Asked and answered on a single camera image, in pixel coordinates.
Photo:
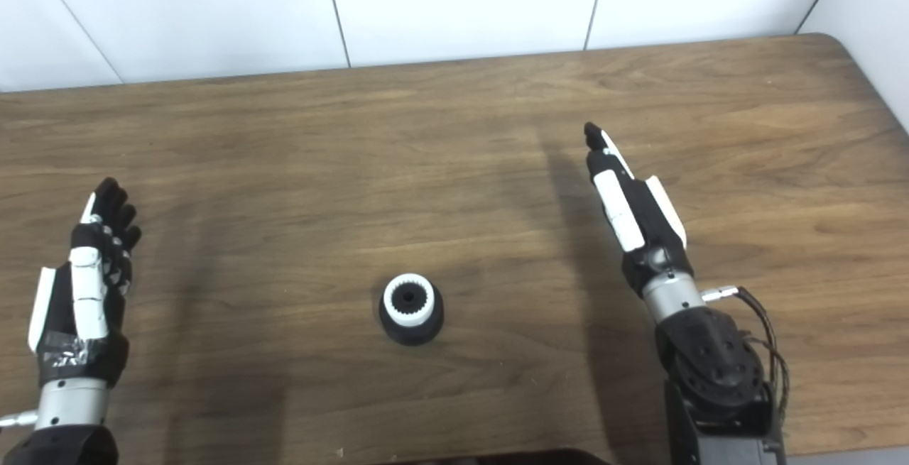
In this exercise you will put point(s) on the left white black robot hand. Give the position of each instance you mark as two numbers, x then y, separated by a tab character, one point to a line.
89	294

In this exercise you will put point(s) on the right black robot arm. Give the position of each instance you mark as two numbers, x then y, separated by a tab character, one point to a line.
710	365

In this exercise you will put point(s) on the round black gear part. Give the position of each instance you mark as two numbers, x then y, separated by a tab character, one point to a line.
412	336

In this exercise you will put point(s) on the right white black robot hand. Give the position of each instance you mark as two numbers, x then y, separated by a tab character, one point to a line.
621	209

